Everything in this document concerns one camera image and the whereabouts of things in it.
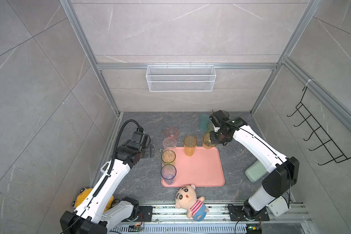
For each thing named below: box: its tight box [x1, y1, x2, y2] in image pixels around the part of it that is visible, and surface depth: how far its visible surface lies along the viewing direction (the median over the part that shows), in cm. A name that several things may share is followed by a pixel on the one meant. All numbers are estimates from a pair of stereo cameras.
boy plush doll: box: [175, 184, 210, 222], surface depth 72 cm
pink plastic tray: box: [161, 146, 225, 188], surface depth 90 cm
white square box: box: [266, 195, 292, 217], surface depth 77 cm
